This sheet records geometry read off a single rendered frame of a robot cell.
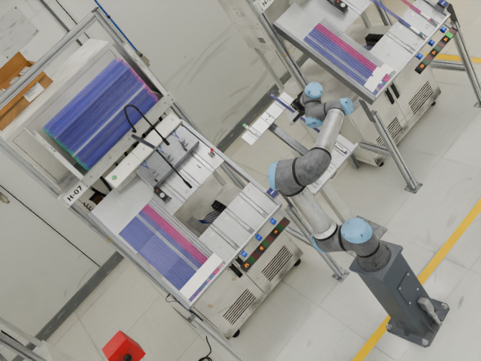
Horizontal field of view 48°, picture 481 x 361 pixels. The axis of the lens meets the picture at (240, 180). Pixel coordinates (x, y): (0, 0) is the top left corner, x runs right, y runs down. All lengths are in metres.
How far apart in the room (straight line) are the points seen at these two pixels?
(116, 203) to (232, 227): 0.61
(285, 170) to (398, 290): 0.81
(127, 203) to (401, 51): 1.69
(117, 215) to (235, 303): 0.91
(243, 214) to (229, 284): 0.57
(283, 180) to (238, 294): 1.25
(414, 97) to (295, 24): 1.01
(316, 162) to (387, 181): 1.54
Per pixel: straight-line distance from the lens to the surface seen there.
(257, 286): 3.31
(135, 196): 2.83
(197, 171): 2.81
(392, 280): 2.50
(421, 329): 2.82
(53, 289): 4.64
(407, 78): 3.64
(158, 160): 2.80
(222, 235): 2.72
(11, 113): 2.95
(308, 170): 2.07
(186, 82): 4.52
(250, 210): 2.74
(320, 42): 3.10
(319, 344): 3.09
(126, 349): 2.80
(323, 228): 2.34
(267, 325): 3.33
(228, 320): 3.28
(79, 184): 2.76
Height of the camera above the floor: 2.42
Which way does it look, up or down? 34 degrees down
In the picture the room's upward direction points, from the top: 40 degrees counter-clockwise
